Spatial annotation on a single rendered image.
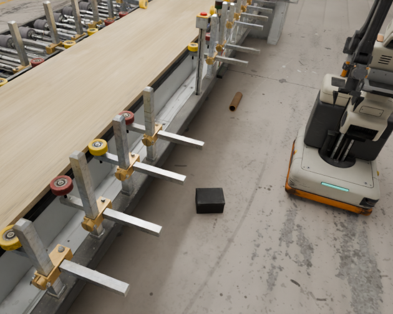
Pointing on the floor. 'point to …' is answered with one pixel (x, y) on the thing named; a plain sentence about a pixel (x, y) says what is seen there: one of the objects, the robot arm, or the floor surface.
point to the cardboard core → (235, 101)
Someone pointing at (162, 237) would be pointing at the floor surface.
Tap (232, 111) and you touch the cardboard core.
